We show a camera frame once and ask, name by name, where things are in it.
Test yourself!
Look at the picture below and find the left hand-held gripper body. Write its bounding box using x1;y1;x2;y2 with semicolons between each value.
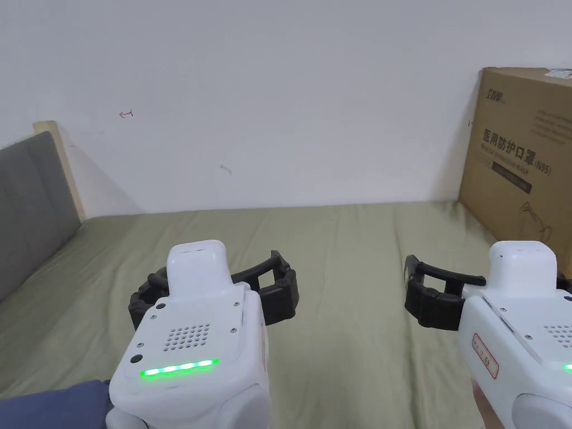
106;240;272;429

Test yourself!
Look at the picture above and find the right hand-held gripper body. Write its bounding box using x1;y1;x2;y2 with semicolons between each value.
456;240;572;429

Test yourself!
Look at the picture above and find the person's left forearm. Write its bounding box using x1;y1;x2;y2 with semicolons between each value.
0;379;112;429

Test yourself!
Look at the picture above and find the person's right hand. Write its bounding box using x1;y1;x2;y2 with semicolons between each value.
473;379;508;429

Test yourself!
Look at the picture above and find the bed with pale green sheet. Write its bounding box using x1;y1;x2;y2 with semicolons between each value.
0;198;572;429

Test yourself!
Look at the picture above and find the brown cardboard carton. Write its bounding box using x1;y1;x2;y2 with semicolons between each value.
458;66;572;245

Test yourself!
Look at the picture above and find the grey padded headboard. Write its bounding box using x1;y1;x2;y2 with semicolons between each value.
0;119;87;306

